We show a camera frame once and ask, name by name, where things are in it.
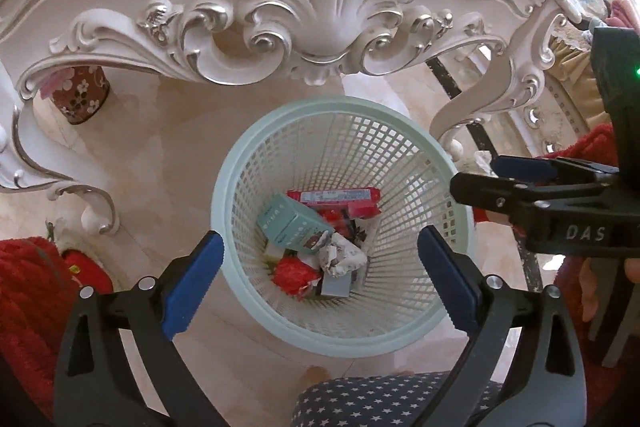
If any mint green plastic waste basket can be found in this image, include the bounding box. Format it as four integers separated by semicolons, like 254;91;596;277
210;96;476;358

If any small teal box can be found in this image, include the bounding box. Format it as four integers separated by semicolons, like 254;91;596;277
256;193;335;253

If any small white box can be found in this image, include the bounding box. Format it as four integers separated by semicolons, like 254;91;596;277
263;239;288;263

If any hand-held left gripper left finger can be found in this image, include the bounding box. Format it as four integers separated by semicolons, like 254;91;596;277
52;230;226;427

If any dark printed wrapper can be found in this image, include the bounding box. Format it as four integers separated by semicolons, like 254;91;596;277
345;217;373;243

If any small grey-blue box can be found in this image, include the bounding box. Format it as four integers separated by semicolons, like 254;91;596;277
320;272;353;299

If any ornate white carved table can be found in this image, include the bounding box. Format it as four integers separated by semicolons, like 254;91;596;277
0;0;621;235

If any brown beige round cushion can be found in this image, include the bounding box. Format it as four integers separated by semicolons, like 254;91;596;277
570;0;611;20

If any red wrapper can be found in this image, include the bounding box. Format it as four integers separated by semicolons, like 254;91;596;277
272;256;323;300

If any person's red fluffy left leg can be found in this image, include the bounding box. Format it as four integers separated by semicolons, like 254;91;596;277
0;236;68;423

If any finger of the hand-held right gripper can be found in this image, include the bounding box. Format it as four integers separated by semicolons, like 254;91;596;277
449;171;620;226
490;155;621;184

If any dark star-printed cushion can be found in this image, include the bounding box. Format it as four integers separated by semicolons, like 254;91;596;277
292;369;501;427

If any red slipper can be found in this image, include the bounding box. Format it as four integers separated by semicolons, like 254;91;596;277
60;247;115;295

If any white paper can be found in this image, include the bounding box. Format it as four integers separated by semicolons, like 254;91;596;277
317;234;368;278

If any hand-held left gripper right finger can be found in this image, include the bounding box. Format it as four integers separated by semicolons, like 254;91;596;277
416;225;588;427

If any beige fringed sofa cover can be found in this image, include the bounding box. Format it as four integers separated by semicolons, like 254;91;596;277
547;14;616;132

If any red floral container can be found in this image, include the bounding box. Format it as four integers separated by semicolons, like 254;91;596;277
47;66;111;125

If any long red packet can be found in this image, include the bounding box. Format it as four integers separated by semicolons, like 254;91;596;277
286;187;381;219

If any grey pink cloth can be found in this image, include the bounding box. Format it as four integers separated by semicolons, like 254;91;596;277
607;0;633;28

